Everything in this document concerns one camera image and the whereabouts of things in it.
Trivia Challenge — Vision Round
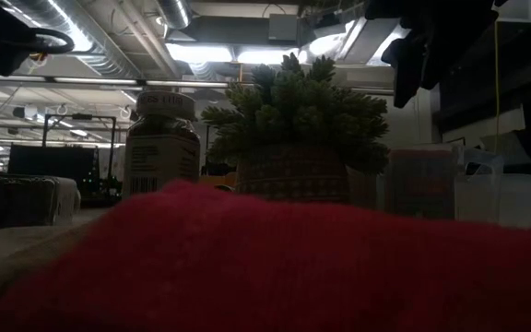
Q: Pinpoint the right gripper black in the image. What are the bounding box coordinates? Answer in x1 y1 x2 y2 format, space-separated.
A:
365 0 500 110

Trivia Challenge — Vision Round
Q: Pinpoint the red-lid spice jar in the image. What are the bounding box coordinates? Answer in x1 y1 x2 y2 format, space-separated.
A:
384 148 460 220

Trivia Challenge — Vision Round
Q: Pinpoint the white-lid labelled spice jar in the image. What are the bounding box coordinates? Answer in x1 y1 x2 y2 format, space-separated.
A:
124 89 201 198

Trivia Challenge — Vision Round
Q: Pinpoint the white ceiling box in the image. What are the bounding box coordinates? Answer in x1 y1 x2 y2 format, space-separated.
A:
495 0 531 25

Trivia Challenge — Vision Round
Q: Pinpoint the green artificial potted plant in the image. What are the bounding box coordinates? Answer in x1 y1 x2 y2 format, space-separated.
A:
200 51 391 205

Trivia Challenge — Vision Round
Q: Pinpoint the clear plastic container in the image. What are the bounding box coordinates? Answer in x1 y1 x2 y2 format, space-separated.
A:
348 146 463 221

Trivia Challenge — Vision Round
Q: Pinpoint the grey ceiling box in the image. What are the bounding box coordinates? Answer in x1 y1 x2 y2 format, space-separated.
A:
268 13 300 42

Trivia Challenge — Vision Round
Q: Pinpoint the bright ceiling lamp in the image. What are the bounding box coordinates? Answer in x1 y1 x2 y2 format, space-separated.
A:
236 48 300 65
166 43 234 65

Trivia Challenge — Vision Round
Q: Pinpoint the light grey plastic bin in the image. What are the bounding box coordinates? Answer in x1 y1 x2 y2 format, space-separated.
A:
454 146 531 231

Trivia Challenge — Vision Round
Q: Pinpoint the red cloth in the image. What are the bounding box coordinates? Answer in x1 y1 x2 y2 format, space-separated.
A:
0 179 531 332

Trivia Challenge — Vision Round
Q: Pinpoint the long ceiling tube lamp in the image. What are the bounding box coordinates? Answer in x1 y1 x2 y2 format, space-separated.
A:
0 72 230 89

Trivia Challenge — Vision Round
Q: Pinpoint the dark machine with green lights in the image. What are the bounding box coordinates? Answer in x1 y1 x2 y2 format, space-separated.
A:
80 172 124 207

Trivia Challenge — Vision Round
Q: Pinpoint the black monitor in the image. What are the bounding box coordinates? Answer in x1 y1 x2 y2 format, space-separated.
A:
6 143 100 178

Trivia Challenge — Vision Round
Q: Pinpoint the woven basket on left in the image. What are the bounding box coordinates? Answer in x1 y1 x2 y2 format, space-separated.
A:
0 172 81 231

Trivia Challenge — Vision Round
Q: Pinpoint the beige cloth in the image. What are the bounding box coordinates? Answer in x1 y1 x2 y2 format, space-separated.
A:
0 219 110 319

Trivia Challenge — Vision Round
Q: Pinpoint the white air duct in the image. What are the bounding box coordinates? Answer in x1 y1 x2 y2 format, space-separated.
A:
351 64 395 97

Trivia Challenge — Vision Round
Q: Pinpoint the small silver round duct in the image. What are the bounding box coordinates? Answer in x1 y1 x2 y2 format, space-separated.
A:
157 0 194 30

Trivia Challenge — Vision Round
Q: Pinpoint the large silver spiral duct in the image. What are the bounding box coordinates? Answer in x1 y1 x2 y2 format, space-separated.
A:
0 0 140 80

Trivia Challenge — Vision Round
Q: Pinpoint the black metal frame stand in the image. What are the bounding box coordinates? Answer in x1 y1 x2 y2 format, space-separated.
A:
41 113 118 184

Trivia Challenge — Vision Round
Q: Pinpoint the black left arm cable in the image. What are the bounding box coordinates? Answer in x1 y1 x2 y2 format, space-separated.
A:
28 26 77 55

